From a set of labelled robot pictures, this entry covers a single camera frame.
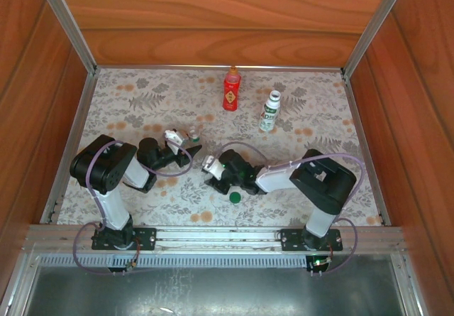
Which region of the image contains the clear bottle with red label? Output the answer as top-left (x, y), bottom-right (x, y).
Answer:
top-left (222, 65), bottom-right (243, 113)

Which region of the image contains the white AD milk bottle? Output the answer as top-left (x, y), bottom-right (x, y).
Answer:
top-left (258, 89), bottom-right (283, 133)

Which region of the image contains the floral patterned tablecloth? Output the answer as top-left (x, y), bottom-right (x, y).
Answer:
top-left (56, 67), bottom-right (386, 227)

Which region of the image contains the grey metal sheet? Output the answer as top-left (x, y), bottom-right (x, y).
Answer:
top-left (21, 264), bottom-right (421, 316)

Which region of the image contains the small black connector board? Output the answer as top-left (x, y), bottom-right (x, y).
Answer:
top-left (106, 258), bottom-right (140, 277)

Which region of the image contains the small board with green light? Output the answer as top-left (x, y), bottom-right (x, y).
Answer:
top-left (305, 254), bottom-right (334, 278)

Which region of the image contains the aluminium mounting rail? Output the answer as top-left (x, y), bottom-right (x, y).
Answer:
top-left (21, 223), bottom-right (406, 257)

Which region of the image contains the slotted grey cable duct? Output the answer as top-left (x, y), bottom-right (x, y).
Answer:
top-left (37, 253), bottom-right (393, 270)

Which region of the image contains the aluminium table edge rail long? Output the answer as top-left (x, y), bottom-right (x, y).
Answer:
top-left (94, 63), bottom-right (344, 73)

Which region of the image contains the aluminium left table edge rail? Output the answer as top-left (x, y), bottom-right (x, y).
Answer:
top-left (39, 72), bottom-right (97, 224)

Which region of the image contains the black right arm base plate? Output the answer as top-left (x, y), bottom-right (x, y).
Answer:
top-left (279, 227), bottom-right (344, 253)

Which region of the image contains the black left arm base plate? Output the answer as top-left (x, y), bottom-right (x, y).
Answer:
top-left (91, 226), bottom-right (157, 251)

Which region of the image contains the aluminium right table edge rail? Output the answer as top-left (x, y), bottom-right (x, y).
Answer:
top-left (340, 72), bottom-right (392, 227)

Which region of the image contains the aluminium left frame post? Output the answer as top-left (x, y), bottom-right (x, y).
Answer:
top-left (33, 0), bottom-right (99, 77)

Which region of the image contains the aluminium frame post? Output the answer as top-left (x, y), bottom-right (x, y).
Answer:
top-left (340, 0), bottom-right (414, 77)
top-left (33, 0), bottom-right (99, 77)

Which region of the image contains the aluminium right frame post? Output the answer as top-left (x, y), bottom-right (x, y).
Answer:
top-left (340, 0), bottom-right (414, 77)

